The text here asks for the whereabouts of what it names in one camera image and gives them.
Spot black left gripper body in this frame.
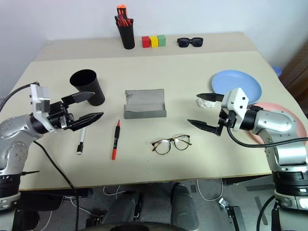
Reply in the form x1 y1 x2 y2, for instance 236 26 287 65
47 101 76 131

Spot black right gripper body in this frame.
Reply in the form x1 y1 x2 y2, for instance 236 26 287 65
216 108 238 137

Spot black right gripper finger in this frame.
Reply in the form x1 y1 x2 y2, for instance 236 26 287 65
187 119 219 135
196 92 226 103

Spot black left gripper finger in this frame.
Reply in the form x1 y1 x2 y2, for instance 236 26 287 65
69 112 105 132
61 91 96 106

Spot crumpled white paper ball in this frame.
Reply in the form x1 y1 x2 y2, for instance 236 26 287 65
197 97 217 109

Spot empty black pen cup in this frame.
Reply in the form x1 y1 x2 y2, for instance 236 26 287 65
69 69 106 107

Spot white marker pen black cap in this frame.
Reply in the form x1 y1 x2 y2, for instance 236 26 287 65
77 127 87 155

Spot blue plate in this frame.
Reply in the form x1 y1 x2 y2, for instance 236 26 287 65
211 69 262 103

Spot long red and black pen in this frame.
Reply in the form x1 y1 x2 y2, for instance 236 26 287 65
111 119 121 160

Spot tortoiseshell round eyeglasses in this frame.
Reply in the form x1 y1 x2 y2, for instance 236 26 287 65
151 135 193 155

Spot grey open glasses case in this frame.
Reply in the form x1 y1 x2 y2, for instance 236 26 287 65
124 88 167 120

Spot black sunglasses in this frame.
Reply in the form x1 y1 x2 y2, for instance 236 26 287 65
177 37 205 48

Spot pink plate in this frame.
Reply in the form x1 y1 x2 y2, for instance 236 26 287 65
249 102 308 146

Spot black pen cup with pens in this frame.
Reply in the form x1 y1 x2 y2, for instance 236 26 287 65
117 23 136 50

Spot dark grey rounded shape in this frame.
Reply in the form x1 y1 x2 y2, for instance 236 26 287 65
170 182 200 231
102 190 144 228

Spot brown wooden cabinet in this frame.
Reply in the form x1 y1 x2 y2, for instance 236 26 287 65
280 40 308 103

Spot orange-capped black pen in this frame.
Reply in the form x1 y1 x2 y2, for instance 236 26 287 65
116 4 127 23

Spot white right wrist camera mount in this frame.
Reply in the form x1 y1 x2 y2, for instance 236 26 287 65
220 87 250 132

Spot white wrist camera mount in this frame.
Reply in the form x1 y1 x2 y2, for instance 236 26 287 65
29 84 58 133
220 87 250 132

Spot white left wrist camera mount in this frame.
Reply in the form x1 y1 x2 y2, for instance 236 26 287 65
29 84 58 133

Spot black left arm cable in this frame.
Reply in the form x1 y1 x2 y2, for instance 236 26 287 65
0 81 41 112

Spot thin black hanging cable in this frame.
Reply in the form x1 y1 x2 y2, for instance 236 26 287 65
33 141 80 231

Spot white floor cable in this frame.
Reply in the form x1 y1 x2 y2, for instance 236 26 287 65
103 184 127 198
196 178 224 201

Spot black table frame bar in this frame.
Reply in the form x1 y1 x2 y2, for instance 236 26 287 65
18 188 93 211

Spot metal floor bracket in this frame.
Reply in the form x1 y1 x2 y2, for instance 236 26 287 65
218 198 244 231

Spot black cable by right arm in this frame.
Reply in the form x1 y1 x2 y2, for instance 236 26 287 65
256 194 276 231

